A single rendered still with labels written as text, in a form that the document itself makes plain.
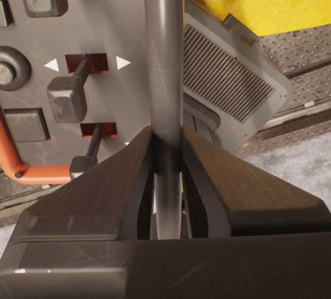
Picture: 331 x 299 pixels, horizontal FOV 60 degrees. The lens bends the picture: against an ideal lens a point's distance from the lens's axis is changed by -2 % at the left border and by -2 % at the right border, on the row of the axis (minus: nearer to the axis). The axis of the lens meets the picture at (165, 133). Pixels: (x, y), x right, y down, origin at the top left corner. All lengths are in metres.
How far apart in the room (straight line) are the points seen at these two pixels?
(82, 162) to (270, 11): 1.06
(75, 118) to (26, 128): 0.09
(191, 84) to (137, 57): 0.72
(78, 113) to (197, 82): 0.78
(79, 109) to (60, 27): 0.07
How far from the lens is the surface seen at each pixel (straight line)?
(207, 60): 0.90
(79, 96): 0.16
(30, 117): 0.24
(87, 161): 0.19
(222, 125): 1.01
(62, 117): 0.16
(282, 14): 1.20
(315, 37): 1.28
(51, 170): 0.27
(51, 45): 0.21
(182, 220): 0.54
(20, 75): 0.22
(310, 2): 1.23
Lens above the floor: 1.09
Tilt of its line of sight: 55 degrees down
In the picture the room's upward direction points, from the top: 178 degrees clockwise
